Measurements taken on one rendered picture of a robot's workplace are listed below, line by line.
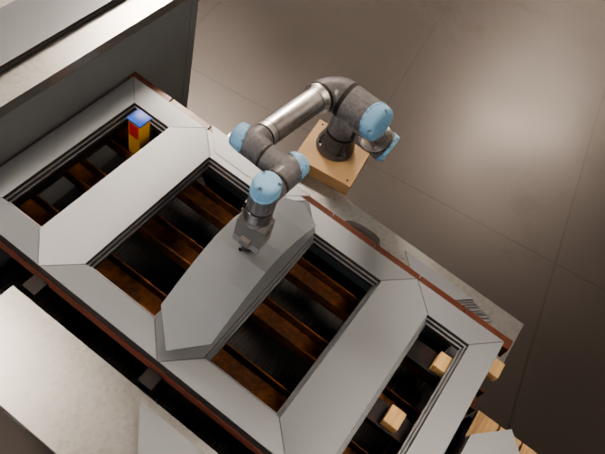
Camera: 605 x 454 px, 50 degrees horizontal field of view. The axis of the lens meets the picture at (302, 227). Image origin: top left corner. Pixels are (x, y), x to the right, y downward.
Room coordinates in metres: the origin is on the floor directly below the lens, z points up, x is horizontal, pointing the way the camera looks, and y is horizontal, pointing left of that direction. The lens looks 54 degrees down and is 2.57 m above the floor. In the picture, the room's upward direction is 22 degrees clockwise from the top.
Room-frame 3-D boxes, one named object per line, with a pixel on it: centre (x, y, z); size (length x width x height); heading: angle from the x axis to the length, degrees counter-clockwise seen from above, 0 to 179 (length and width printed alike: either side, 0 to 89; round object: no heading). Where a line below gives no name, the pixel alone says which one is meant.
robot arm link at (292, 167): (1.07, 0.10, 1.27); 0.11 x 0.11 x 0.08; 71
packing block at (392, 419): (0.75, -0.46, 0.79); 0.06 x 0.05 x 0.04; 164
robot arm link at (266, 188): (0.98, 0.12, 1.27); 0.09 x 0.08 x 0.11; 161
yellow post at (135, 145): (1.36, 0.65, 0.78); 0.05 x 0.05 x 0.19; 74
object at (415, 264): (1.29, -0.55, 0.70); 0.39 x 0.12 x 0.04; 74
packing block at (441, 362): (0.98, -0.57, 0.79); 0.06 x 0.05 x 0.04; 164
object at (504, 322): (1.41, -0.22, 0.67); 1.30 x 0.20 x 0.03; 74
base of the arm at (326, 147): (1.73, 0.00, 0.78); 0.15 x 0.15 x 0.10
